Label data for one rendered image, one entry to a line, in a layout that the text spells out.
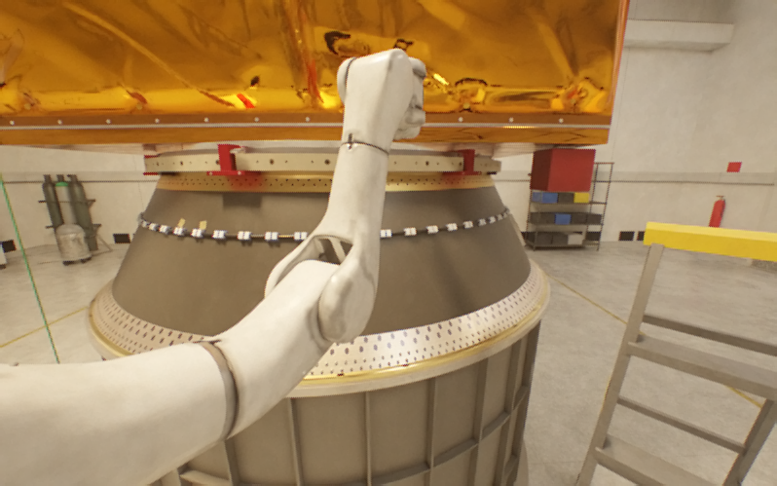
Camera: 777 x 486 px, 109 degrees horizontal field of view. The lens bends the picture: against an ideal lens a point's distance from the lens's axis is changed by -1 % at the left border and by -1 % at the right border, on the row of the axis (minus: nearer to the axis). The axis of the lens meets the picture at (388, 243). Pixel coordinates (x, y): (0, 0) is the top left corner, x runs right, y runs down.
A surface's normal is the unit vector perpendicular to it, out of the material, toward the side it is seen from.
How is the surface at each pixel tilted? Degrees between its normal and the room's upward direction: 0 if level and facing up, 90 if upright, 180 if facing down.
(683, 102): 90
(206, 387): 55
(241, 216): 62
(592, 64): 92
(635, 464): 0
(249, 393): 81
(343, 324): 98
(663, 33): 90
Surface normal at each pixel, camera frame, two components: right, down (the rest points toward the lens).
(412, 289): 0.32, -0.25
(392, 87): 0.80, 0.29
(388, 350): 0.18, -0.55
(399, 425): 0.31, 0.22
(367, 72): -0.53, -0.07
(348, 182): -0.25, -0.07
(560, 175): 0.00, 0.24
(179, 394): 0.79, -0.51
